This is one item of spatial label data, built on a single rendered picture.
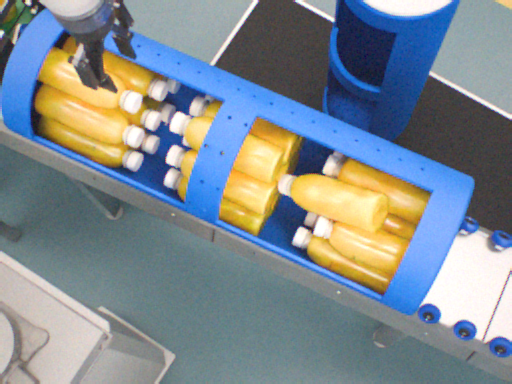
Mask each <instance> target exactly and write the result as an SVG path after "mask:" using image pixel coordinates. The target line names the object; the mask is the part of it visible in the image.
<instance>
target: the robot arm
mask: <svg viewBox="0 0 512 384"><path fill-rule="evenodd" d="M38 1H39V2H41V3H42V4H43V5H44V6H45V7H47V9H48V10H49V11H50V13H51V14H52V16H53V17H54V19H56V22H57V24H58V25H60V26H62V27H63V29H65V30H67V31H69V33H70V35H71V36H72V37H74V38H75V45H76V47H77V48H78V49H77V51H76V54H75V55H74V56H72V55H70V56H69V59H68V63H70V64H71V65H73V67H74V68H75V70H76V73H77V75H78V76H79V78H80V79H81V81H82V84H83V85H84V86H87V87H88V88H90V89H92V90H98V89H99V87H100V88H102V89H105V90H107V91H112V92H113V93H115V94H117V93H118V88H117V86H116V85H115V84H114V82H113V80H112V79H111V76H110V74H108V73H105V68H104V61H103V53H104V52H105V46H104V42H105V37H106V36H107V34H108V33H109V32H113V33H112V35H111V38H112V39H113V41H114V42H115V44H116V45H117V49H118V50H119V52H120V54H122V55H123V56H128V57H129V58H131V59H133V60H135V59H136V57H137V56H136V54H135V52H134V49H133V47H132V44H131V39H133V38H134V33H132V32H130V31H128V29H129V27H133V26H134V19H133V17H132V16H131V15H130V13H129V12H128V9H127V8H126V6H125V4H124V3H123V0H38ZM115 16H116V19H117V20H118V21H119V22H120V23H119V26H118V25H116V24H115ZM114 32H116V33H117V34H116V33H114ZM85 54H86V56H85ZM49 340H50V334H49V332H47V331H46V330H45V329H42V328H40V327H37V326H34V325H33V324H31V323H30V322H29V321H27V320H26V319H24V318H23V317H22V316H21V315H19V314H17V313H16V311H14V310H13V309H10V307H9V306H8V305H6V304H4V303H3V302H2V301H1V300H0V384H39V383H38V381H37V380H36V379H35V378H34V377H33V375H32V374H30V373H29V372H28V371H27V368H26V367H27V364H28V363H29V362H30V361H31V360H32V358H33V356H34V355H35V354H36V353H37V352H38V351H39V350H40V349H41V348H43V347H44V346H45V345H46V344H47V343H48V342H49Z"/></svg>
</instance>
